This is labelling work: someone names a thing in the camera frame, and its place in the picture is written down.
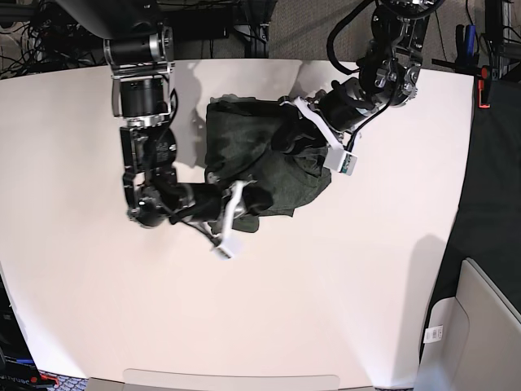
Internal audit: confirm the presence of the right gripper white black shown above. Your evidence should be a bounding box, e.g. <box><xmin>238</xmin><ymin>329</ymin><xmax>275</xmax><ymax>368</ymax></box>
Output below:
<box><xmin>210</xmin><ymin>180</ymin><xmax>274</xmax><ymax>261</ymax></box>

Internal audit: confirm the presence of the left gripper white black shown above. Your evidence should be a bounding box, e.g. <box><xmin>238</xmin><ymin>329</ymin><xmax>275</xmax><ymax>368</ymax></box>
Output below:
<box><xmin>270</xmin><ymin>96</ymin><xmax>357</xmax><ymax>176</ymax></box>

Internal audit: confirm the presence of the dark green long-sleeve shirt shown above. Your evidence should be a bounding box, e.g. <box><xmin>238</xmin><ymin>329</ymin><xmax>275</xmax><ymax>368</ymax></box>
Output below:
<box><xmin>204</xmin><ymin>94</ymin><xmax>331</xmax><ymax>233</ymax></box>

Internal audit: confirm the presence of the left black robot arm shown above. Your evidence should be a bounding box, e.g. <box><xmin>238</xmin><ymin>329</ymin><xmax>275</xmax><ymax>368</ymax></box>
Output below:
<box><xmin>271</xmin><ymin>1</ymin><xmax>443</xmax><ymax>175</ymax></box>

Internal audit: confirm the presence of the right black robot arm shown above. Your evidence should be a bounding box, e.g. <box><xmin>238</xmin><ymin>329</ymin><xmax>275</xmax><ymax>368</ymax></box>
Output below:
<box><xmin>59</xmin><ymin>1</ymin><xmax>272</xmax><ymax>259</ymax></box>

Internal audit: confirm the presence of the red black table clamp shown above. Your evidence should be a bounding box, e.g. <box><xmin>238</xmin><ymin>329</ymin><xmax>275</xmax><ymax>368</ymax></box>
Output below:
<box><xmin>477</xmin><ymin>65</ymin><xmax>498</xmax><ymax>109</ymax></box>

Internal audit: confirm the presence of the white barcode label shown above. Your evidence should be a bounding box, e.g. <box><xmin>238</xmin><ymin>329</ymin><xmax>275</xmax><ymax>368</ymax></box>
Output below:
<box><xmin>422</xmin><ymin>325</ymin><xmax>444</xmax><ymax>345</ymax></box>

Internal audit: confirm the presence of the beige plastic bin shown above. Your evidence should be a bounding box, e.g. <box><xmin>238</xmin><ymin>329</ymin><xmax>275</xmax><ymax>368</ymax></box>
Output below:
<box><xmin>414</xmin><ymin>258</ymin><xmax>520</xmax><ymax>390</ymax></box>

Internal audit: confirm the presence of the red clamp lower left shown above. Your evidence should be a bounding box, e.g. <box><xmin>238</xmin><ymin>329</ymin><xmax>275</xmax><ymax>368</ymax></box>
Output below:
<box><xmin>29</xmin><ymin>373</ymin><xmax>59</xmax><ymax>388</ymax></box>

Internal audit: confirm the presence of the blue handled clamp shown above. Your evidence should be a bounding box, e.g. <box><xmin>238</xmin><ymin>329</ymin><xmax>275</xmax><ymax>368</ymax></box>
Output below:
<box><xmin>454</xmin><ymin>24</ymin><xmax>479</xmax><ymax>74</ymax></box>

